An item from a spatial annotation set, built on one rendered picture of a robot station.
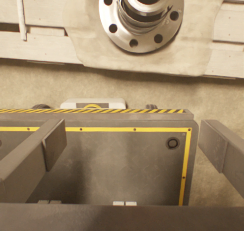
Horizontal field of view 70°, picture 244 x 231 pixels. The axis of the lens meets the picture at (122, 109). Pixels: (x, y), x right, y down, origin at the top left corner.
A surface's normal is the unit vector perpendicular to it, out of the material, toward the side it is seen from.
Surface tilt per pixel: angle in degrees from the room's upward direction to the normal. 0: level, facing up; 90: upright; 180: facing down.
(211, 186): 0
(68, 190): 0
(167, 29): 0
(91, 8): 61
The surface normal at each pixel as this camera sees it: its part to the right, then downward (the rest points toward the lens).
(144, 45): -0.03, 0.29
